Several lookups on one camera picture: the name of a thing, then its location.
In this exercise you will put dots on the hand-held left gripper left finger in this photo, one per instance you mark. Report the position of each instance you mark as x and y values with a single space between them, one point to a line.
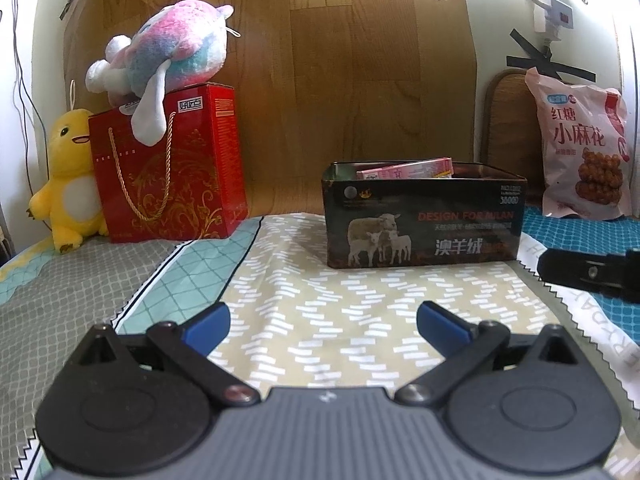
210 325

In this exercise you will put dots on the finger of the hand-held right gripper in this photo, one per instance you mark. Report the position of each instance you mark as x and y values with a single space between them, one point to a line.
590 272

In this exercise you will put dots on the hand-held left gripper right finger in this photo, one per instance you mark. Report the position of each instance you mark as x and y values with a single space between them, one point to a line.
440 323

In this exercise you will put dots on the black tin box sheep print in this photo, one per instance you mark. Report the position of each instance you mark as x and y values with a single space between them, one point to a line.
425 220

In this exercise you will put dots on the pink snack box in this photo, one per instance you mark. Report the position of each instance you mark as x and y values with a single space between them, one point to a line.
405 169

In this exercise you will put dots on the patchwork printed bed sheet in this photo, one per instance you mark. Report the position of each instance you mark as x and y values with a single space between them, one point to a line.
310 310

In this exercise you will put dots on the pink snack bag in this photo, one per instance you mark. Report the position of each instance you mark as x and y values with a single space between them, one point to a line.
580 150

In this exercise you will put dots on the red gift bag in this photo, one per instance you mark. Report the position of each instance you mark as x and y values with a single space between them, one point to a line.
195 180

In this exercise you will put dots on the brown woven mat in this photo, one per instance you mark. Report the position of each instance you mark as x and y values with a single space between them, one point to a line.
505 120

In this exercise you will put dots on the yellow plush toy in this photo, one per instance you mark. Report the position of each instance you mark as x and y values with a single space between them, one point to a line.
70 180

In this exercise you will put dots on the black tape cross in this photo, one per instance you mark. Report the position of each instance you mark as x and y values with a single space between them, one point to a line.
545 57

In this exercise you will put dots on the white power strip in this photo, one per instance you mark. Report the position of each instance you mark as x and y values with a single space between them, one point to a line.
552 7

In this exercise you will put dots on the pink blue plush toy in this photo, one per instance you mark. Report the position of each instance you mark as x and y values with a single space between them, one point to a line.
175 55

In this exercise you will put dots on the wooden board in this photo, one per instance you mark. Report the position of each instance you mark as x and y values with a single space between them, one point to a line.
350 60

